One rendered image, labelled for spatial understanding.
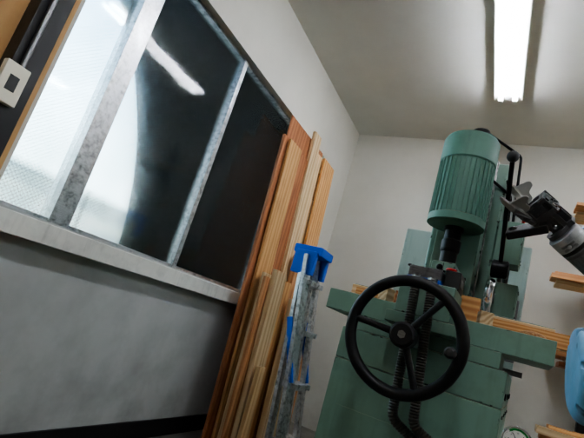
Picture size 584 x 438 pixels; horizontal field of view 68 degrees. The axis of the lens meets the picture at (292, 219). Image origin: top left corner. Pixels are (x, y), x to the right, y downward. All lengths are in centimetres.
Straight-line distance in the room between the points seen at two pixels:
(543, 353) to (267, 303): 171
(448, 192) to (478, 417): 64
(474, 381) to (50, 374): 156
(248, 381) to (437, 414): 155
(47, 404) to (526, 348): 173
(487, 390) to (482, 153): 70
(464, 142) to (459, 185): 15
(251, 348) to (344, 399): 138
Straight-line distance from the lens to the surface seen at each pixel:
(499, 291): 158
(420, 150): 419
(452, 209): 142
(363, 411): 129
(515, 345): 124
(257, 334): 261
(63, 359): 206
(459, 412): 124
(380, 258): 388
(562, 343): 140
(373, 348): 129
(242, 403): 264
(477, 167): 148
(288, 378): 211
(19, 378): 198
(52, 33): 175
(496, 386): 123
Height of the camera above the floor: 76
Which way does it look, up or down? 13 degrees up
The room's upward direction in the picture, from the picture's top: 17 degrees clockwise
